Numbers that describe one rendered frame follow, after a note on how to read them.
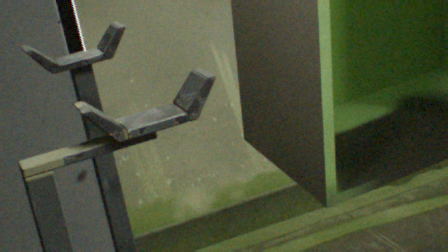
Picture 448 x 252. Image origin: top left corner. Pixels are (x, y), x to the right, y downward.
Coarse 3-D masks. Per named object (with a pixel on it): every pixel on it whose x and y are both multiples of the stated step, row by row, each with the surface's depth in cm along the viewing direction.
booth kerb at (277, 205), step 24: (432, 168) 288; (264, 192) 269; (288, 192) 271; (192, 216) 262; (216, 216) 264; (240, 216) 267; (264, 216) 270; (288, 216) 273; (144, 240) 258; (168, 240) 261; (192, 240) 263; (216, 240) 266
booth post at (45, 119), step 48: (0, 0) 101; (48, 0) 103; (0, 48) 103; (48, 48) 105; (0, 96) 104; (48, 96) 106; (0, 144) 106; (48, 144) 108; (0, 192) 107; (96, 192) 111; (0, 240) 108; (96, 240) 113
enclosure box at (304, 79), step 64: (256, 0) 182; (320, 0) 161; (384, 0) 215; (256, 64) 192; (320, 64) 167; (384, 64) 223; (256, 128) 203; (320, 128) 175; (384, 128) 210; (320, 192) 184
